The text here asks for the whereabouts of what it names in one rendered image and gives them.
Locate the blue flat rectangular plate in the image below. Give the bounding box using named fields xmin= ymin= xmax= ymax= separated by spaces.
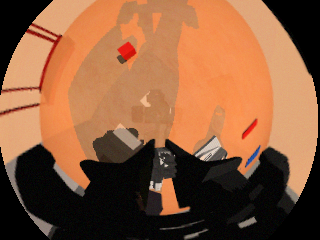
xmin=245 ymin=145 xmax=261 ymax=168

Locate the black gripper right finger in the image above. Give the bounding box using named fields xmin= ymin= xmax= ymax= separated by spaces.
xmin=165 ymin=139 xmax=243 ymax=209

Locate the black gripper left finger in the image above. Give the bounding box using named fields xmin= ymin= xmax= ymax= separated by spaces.
xmin=79 ymin=139 xmax=155 ymax=211

